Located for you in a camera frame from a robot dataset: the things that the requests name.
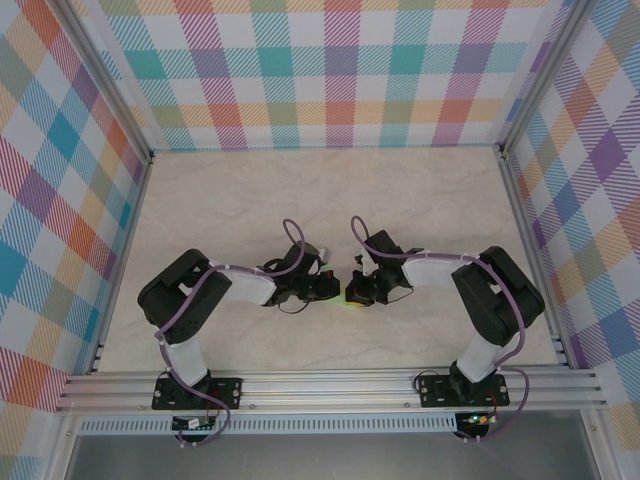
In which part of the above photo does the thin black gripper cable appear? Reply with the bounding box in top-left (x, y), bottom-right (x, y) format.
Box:
top-left (384, 282), bottom-right (415, 304)
top-left (277, 294), bottom-right (311, 315)

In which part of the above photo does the thin black left gripper cable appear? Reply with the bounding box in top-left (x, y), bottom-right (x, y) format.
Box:
top-left (277, 294), bottom-right (311, 315)

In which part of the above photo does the perforated metal cable tray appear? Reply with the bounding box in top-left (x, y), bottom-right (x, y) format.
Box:
top-left (78, 417), bottom-right (459, 435)

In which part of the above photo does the aluminium side rail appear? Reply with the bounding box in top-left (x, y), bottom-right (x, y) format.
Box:
top-left (89, 152), bottom-right (155, 375)
top-left (498, 144), bottom-right (574, 370)

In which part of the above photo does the aluminium frame post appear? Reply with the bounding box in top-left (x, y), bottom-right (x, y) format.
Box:
top-left (498, 0), bottom-right (599, 157)
top-left (52, 0), bottom-right (155, 164)

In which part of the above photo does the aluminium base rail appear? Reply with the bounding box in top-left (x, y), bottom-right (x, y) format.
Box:
top-left (54, 366), bottom-right (610, 414)

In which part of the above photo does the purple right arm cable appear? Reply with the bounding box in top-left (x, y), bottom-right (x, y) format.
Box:
top-left (350, 215), bottom-right (531, 444)

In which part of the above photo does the thin black right gripper cable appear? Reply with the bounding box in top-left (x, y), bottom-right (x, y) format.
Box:
top-left (384, 282), bottom-right (415, 304)

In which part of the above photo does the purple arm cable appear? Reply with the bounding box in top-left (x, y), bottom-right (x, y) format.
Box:
top-left (155, 217), bottom-right (307, 449)
top-left (350, 215), bottom-right (531, 444)

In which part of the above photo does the grey metal sheet panel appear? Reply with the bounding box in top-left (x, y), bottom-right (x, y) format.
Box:
top-left (64, 433), bottom-right (604, 480)

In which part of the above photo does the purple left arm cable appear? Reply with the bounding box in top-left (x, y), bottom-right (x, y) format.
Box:
top-left (155, 217), bottom-right (307, 449)

